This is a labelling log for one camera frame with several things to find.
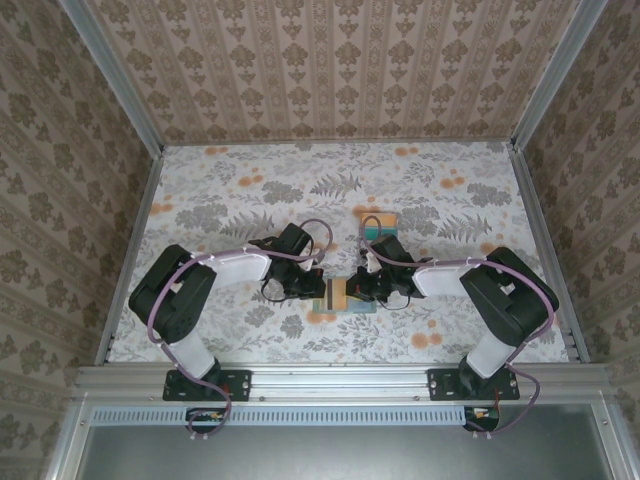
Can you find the green card holder wallet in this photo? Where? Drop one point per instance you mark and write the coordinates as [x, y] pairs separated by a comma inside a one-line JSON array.
[[360, 306]]

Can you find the orange card with dark stripe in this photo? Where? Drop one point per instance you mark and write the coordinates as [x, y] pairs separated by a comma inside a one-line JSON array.
[[339, 296]]

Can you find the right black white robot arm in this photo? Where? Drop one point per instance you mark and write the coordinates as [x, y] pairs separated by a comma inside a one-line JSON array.
[[440, 279]]

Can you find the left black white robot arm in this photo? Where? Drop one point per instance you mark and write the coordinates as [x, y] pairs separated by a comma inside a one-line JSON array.
[[235, 270]]

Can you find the teal card with black stripe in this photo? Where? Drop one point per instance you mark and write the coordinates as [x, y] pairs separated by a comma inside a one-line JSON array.
[[389, 232]]

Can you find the stack of coloured sponges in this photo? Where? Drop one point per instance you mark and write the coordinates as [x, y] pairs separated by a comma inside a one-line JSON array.
[[398, 235]]

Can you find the right black connector board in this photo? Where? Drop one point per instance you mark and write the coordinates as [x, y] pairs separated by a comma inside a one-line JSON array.
[[482, 419]]

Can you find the black connector board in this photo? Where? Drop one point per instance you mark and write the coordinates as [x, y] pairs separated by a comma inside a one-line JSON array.
[[482, 419], [205, 420]]

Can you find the left black connector board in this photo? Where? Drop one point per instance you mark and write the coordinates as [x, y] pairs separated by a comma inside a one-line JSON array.
[[205, 420]]

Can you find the grey metal sheet panel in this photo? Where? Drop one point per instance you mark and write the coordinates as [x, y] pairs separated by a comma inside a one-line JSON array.
[[340, 455]]

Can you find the long aluminium table edge rail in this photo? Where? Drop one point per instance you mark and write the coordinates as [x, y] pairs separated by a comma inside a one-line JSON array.
[[340, 382]]

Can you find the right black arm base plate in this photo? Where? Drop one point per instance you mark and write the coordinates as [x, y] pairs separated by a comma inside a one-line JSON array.
[[442, 385]]

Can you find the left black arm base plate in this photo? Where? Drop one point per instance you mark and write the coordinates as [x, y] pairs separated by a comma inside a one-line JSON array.
[[235, 385]]

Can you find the thin aluminium wall-side rail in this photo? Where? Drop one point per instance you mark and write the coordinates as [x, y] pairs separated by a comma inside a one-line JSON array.
[[340, 141]]

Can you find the left aluminium side rail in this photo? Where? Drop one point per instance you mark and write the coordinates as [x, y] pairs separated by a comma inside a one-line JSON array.
[[138, 225]]

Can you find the aluminium side rail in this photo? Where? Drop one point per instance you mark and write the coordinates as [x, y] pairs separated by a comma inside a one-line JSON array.
[[138, 225], [541, 225]]

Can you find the right aluminium side rail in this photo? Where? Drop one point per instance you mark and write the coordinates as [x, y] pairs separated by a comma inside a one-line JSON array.
[[541, 225]]

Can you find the left aluminium corner post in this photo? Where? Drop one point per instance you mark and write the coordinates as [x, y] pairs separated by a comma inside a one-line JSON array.
[[121, 85]]

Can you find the aluminium corner post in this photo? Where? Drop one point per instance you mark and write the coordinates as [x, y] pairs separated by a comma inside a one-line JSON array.
[[556, 75], [121, 85]]

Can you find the right aluminium corner post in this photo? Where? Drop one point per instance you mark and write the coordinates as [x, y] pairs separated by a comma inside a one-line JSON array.
[[556, 75]]

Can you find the right lower aluminium frame rail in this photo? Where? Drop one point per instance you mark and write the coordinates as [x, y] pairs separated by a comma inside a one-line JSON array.
[[612, 445]]

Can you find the aluminium frame rail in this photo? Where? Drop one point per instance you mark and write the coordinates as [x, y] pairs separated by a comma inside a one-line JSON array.
[[65, 445], [612, 445]]

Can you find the left lower aluminium frame rail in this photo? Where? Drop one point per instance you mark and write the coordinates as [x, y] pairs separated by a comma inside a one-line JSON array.
[[65, 445]]

